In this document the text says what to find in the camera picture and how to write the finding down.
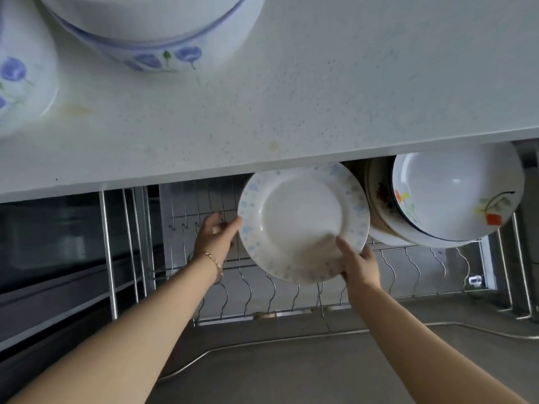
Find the large white blue-flowered bowl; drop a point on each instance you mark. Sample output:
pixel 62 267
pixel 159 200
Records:
pixel 160 33

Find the person's left thumb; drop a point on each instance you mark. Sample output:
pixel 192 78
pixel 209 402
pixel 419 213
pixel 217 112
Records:
pixel 234 229

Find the person's left hand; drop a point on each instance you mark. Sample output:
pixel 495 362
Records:
pixel 210 241

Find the person's right thumb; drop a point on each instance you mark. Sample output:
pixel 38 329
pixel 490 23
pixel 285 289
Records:
pixel 346 251

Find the dark glass cabinet panel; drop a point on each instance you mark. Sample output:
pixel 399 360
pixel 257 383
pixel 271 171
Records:
pixel 50 243

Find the small white clip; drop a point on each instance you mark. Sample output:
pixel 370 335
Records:
pixel 476 281

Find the person's right forearm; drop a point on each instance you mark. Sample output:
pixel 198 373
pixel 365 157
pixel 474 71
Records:
pixel 421 344

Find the plain white plate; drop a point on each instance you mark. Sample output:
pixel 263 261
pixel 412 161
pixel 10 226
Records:
pixel 404 240

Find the chrome drawer rail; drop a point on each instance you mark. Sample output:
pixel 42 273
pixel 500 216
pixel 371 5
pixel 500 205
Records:
pixel 294 339

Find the cream brown-flowered plate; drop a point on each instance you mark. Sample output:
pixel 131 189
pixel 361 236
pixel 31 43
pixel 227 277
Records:
pixel 381 193

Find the white blue-speckled plate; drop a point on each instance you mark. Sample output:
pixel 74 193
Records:
pixel 301 218

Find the person's left forearm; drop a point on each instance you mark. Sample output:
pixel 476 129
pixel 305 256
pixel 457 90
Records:
pixel 126 336

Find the person's right hand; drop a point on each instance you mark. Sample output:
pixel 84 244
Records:
pixel 362 269

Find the white orange-flowered plate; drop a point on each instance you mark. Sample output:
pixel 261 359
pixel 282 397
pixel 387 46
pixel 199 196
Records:
pixel 454 193

